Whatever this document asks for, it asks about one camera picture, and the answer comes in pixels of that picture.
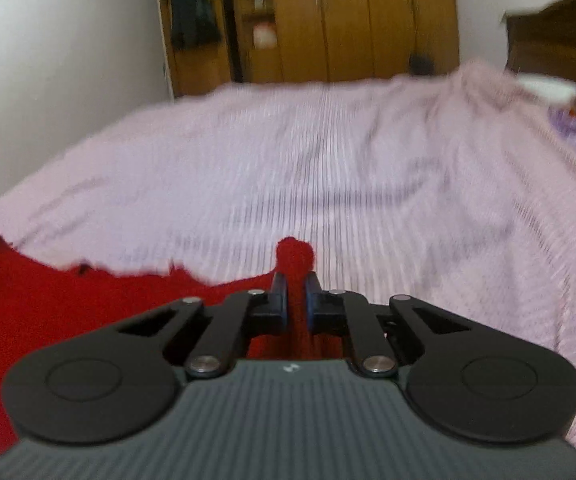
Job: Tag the white pillow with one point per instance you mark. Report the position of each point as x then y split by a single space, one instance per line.
548 89

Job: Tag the wooden headboard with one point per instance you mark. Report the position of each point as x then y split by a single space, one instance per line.
553 35

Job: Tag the small black object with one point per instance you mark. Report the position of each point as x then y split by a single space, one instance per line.
422 63

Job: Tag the white and pink container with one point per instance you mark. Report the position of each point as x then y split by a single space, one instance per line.
264 36

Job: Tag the red knitted cardigan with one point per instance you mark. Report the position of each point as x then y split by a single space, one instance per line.
43 305

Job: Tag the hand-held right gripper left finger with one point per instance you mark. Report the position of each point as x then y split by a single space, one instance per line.
283 306

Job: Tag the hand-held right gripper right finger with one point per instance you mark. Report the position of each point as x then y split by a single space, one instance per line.
311 306

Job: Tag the dark hanging clothes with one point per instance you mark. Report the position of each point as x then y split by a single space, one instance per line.
193 12

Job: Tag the pink checked blanket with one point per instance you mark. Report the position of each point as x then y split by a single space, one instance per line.
348 170

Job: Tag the wooden wardrobe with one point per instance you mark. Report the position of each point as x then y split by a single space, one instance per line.
348 20

